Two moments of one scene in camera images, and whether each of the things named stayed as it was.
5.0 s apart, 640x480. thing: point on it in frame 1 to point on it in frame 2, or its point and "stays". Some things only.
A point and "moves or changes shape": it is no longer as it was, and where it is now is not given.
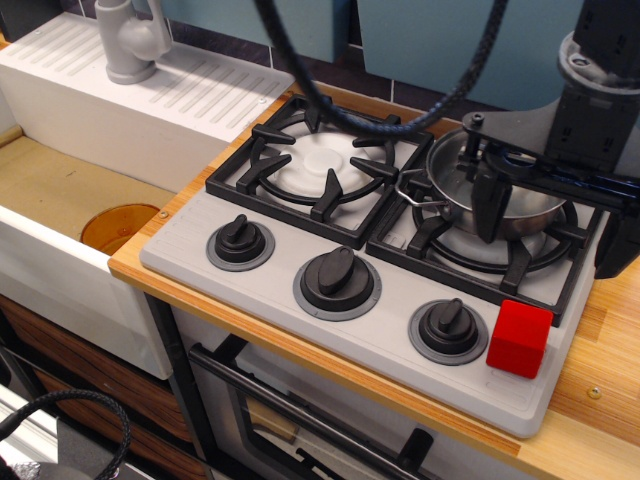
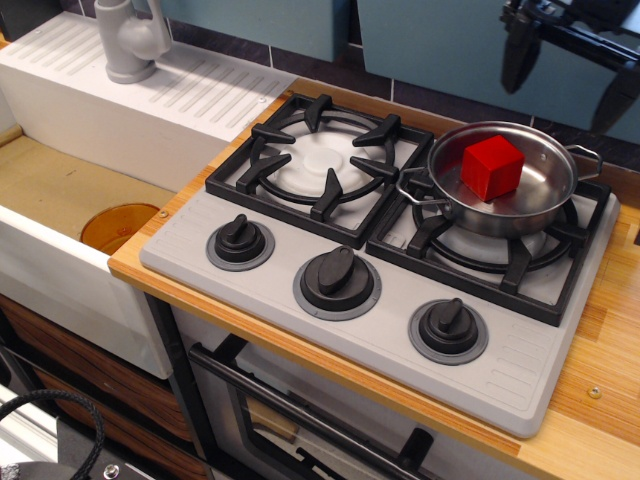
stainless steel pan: [531, 208] stays
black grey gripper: [586, 143] to [592, 28]
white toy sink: [75, 140] stays
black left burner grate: [303, 170] stays
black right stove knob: [448, 332] stays
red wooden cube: [519, 339] moves or changes shape
